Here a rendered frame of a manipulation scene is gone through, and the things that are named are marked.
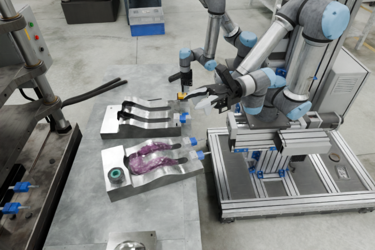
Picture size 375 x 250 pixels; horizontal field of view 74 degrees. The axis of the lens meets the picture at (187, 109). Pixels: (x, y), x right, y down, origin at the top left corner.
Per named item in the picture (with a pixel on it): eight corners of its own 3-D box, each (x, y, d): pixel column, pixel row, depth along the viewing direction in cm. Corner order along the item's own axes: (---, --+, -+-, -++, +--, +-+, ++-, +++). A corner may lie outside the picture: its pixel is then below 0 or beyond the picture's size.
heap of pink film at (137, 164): (170, 142, 146) (169, 133, 141) (179, 166, 133) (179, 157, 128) (126, 154, 139) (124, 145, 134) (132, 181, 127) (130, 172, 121)
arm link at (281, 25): (291, -20, 97) (215, 80, 109) (313, -12, 90) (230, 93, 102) (299, -3, 106) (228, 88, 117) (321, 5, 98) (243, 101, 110)
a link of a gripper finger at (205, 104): (201, 123, 80) (219, 110, 85) (200, 109, 77) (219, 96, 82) (194, 120, 82) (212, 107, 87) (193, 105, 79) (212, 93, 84)
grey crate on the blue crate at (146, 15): (163, 14, 462) (162, 6, 452) (164, 23, 432) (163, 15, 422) (130, 16, 456) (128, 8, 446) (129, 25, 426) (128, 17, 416)
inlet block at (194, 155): (210, 151, 145) (210, 145, 141) (213, 158, 141) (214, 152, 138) (188, 157, 141) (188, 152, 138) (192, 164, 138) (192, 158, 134)
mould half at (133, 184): (187, 140, 155) (187, 128, 148) (202, 173, 137) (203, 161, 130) (105, 162, 142) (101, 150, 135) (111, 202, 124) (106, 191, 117)
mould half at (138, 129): (179, 109, 176) (179, 94, 167) (181, 136, 157) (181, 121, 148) (109, 111, 175) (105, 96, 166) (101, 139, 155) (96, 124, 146)
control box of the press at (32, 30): (96, 156, 244) (34, 3, 146) (88, 183, 222) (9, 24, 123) (73, 157, 243) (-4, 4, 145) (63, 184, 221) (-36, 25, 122)
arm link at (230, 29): (239, 52, 174) (200, -5, 133) (226, 43, 184) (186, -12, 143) (251, 39, 172) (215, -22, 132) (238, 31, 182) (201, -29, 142)
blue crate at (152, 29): (163, 25, 476) (163, 14, 462) (165, 34, 446) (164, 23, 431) (131, 27, 470) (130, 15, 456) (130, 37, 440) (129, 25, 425)
